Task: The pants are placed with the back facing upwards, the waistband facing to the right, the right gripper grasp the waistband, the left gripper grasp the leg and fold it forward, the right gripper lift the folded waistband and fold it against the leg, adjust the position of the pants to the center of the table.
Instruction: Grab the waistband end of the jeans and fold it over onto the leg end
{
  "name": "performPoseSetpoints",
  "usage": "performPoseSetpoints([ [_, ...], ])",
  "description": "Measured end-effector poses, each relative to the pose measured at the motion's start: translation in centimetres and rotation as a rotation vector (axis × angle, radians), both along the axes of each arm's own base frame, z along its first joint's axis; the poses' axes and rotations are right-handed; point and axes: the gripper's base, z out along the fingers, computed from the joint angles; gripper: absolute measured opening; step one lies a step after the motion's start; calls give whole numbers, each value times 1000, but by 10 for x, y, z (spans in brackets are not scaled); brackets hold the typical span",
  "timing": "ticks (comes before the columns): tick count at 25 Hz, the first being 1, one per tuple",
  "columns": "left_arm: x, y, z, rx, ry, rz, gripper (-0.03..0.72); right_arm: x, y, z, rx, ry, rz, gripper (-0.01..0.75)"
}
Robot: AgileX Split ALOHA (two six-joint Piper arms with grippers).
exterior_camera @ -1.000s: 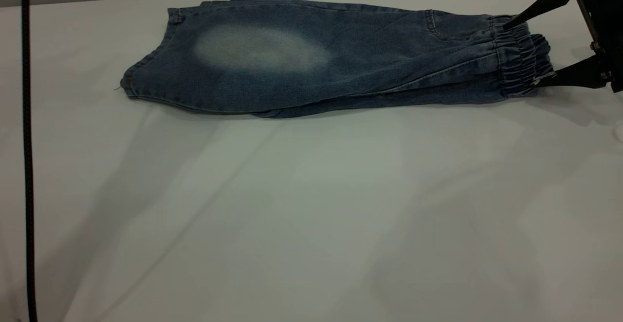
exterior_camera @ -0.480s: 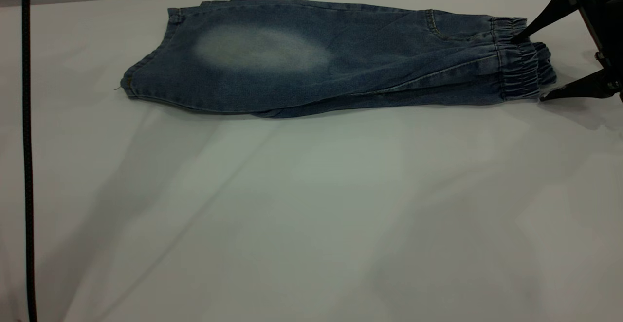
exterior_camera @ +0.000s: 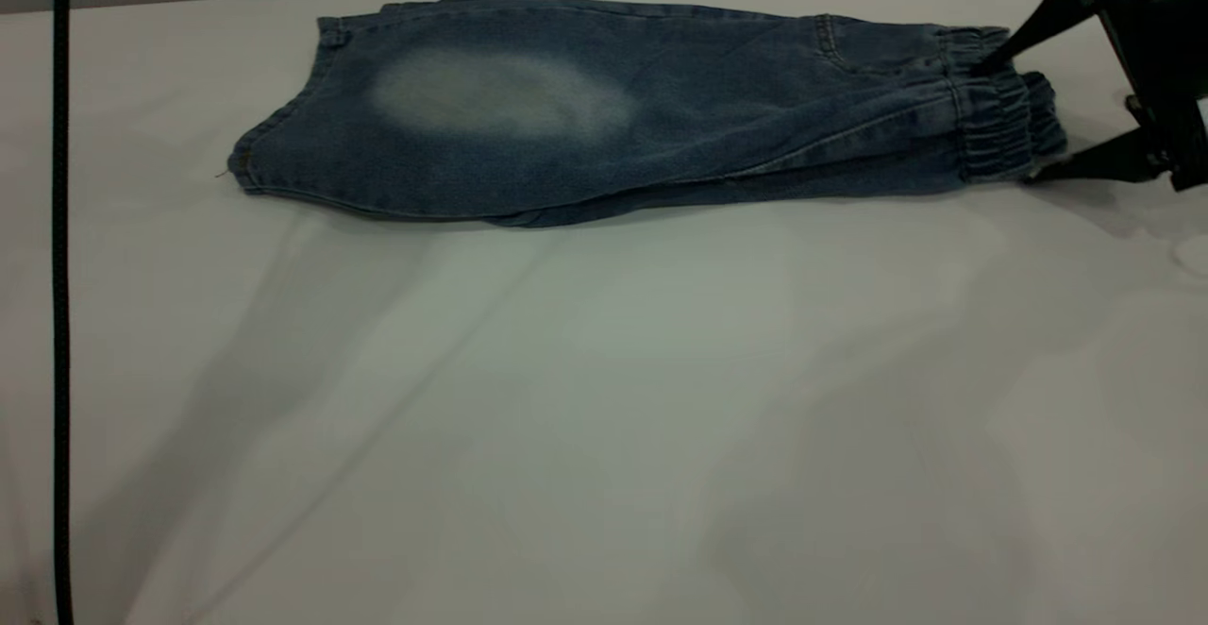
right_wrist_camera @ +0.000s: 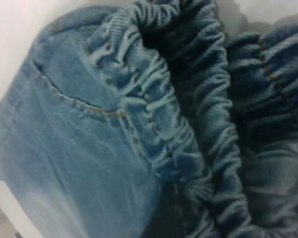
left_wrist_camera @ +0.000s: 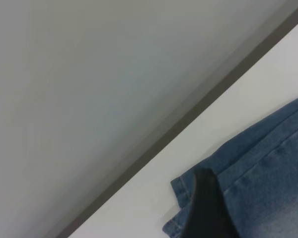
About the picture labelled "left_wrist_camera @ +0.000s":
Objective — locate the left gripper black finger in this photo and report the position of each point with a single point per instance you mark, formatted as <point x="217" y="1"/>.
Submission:
<point x="208" y="213"/>

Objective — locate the blue denim jeans basketball print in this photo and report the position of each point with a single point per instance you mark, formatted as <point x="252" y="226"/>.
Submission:
<point x="275" y="173"/>

